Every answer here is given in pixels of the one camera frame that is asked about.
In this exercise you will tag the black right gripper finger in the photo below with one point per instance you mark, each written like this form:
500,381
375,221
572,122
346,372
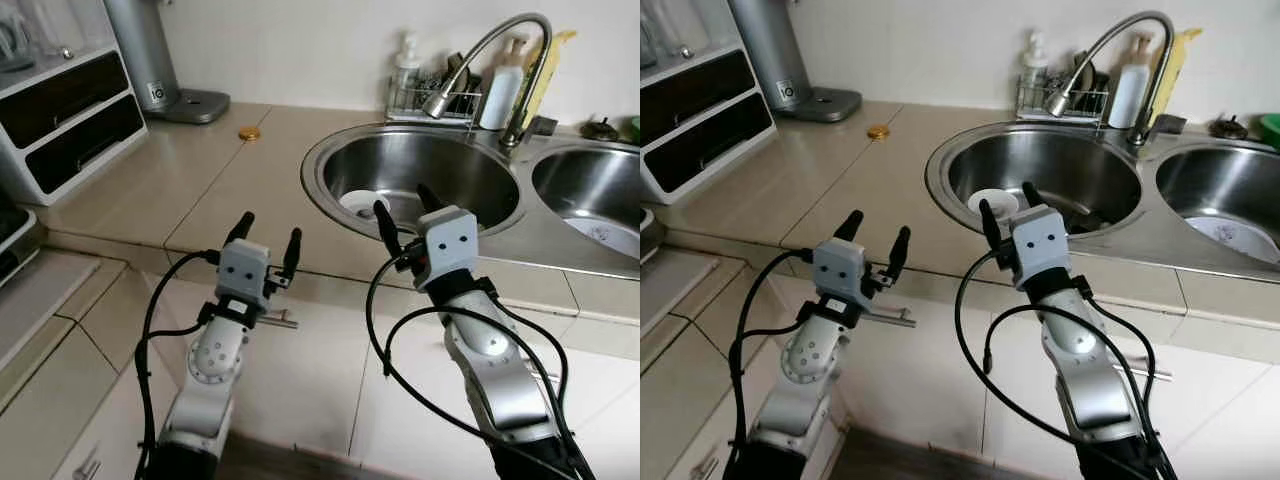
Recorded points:
990,228
428,199
1031,197
387,228

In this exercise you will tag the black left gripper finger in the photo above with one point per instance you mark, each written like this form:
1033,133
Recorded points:
241,228
899,255
850,226
292,255

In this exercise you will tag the white floral plate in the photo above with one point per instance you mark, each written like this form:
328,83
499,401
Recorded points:
1240,238
610,238

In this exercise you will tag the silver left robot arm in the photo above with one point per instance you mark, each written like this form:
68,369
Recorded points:
810,360
215,360

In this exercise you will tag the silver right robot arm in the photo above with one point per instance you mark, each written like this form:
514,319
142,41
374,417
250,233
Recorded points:
490,350
1080,345

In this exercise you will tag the white kitchen base cabinet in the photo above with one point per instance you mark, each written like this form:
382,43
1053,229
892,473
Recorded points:
930,380
320,380

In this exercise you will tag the small plain white bowl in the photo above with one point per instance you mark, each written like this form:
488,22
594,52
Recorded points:
972,203
358,200

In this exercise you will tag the stainless steel double sink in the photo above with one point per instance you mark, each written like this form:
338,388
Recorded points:
440,170
1050,165

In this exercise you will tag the small gold jar lid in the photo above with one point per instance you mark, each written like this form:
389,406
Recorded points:
250,133
878,132

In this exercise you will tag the curved steel gooseneck faucet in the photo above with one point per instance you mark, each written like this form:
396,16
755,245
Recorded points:
437,100
1060,100

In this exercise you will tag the clear pump soap bottle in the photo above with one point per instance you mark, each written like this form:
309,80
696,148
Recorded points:
405,75
1033,75

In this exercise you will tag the white detergent bottle blue label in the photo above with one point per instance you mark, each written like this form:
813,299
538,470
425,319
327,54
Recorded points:
500,95
1128,95

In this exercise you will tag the grey sponge block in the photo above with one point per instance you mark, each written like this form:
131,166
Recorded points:
545,125
1172,124

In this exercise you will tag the dark metal sink strainer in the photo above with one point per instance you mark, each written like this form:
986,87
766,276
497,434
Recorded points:
1227,128
600,130

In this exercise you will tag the white cabinet with dark drawers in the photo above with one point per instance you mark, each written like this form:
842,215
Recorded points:
700,95
70,95

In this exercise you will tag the yellow dish soap bottle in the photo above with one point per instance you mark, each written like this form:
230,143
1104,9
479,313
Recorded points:
1185,50
562,45

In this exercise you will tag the green plastic bowl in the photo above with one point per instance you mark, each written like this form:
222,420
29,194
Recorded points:
1270,130
635,128

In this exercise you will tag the black stove top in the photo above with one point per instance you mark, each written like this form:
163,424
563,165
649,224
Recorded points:
12,240

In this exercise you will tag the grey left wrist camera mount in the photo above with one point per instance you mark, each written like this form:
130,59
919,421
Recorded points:
838,268
243,265

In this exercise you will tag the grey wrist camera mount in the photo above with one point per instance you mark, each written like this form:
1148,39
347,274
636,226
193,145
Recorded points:
450,245
838,268
1042,245
243,265

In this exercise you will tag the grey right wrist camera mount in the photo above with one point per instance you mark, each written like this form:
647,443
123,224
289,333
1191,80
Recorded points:
1042,245
450,245

